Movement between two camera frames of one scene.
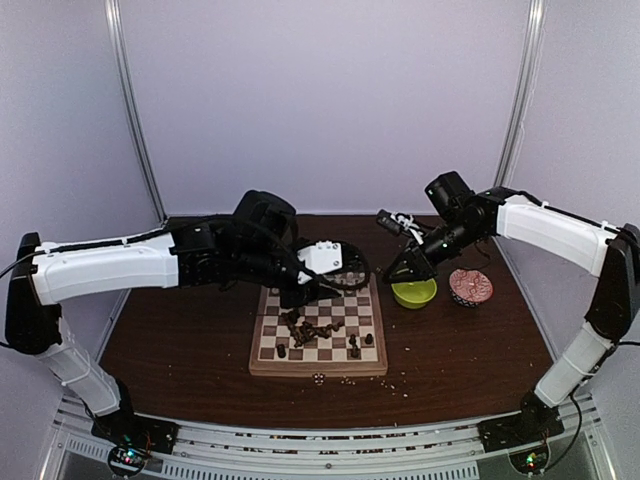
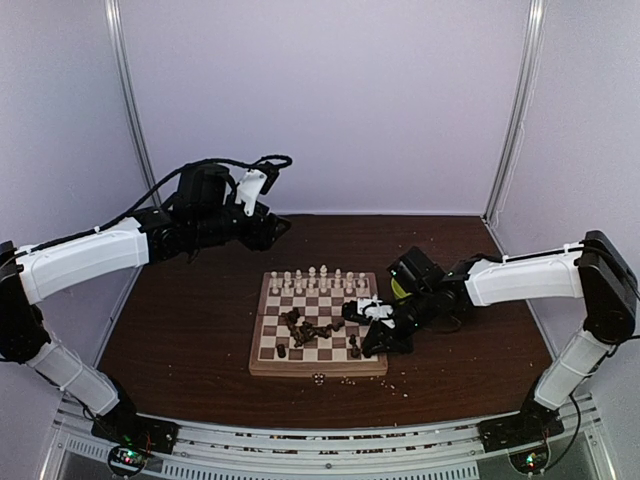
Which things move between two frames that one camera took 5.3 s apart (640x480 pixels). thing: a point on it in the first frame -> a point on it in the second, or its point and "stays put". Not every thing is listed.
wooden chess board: [337, 336] stays put
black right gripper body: [459, 239] -> [403, 345]
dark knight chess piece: [353, 341] stays put
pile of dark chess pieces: [303, 331] stays put
